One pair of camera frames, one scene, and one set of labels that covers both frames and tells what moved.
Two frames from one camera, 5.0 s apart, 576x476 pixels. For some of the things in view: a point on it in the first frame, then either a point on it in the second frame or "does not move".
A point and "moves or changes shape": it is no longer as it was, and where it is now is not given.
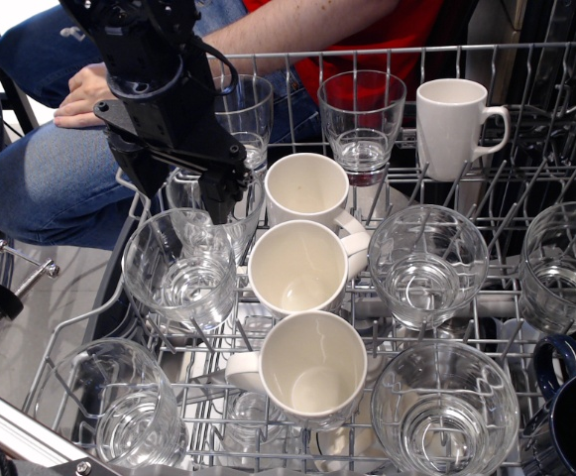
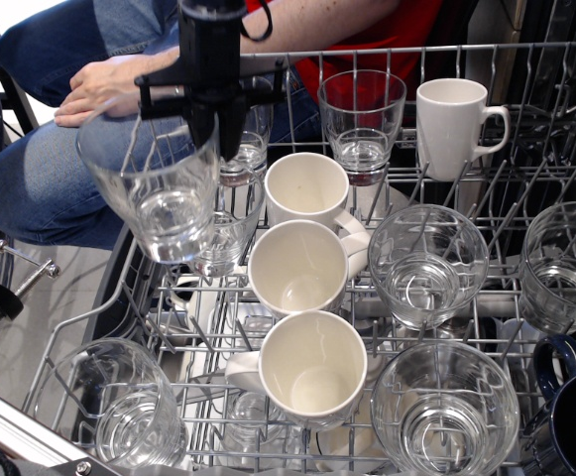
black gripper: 171,106 -> 207,78
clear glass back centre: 363,110 does not move
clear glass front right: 445,409 does not move
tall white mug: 449,115 does not move
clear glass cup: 181,265 moves or changes shape
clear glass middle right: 425,263 does not move
